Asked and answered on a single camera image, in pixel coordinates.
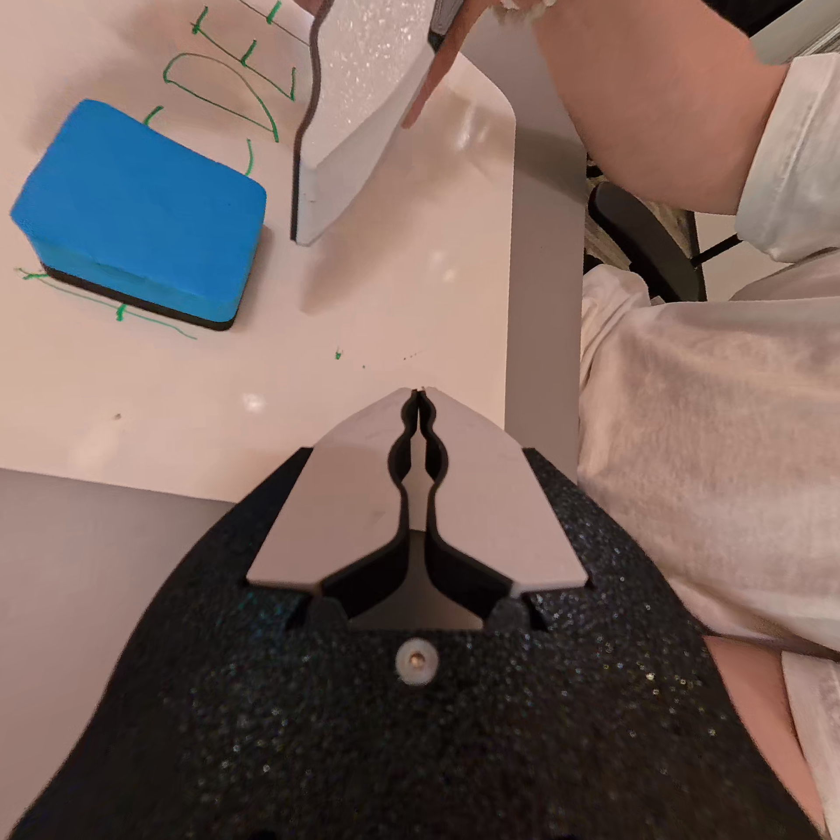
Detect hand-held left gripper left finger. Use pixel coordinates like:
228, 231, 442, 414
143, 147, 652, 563
246, 387, 421, 614

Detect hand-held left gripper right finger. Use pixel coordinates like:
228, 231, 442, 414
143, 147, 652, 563
418, 388, 589, 613

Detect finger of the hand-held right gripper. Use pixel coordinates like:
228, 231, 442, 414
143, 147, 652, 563
290, 0, 439, 247

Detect white whiteboard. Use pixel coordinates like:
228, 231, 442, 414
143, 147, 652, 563
0, 0, 516, 505

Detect blue whiteboard eraser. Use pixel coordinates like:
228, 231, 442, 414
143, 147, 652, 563
10, 98, 269, 331

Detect person's right forearm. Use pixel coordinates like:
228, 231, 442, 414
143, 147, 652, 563
532, 0, 788, 216

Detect person's right hand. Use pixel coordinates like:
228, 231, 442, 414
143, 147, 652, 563
402, 0, 500, 129

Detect person's leg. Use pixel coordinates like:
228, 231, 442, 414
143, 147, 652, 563
705, 637, 828, 834

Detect pearl bracelet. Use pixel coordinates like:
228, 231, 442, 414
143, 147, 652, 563
495, 0, 559, 24

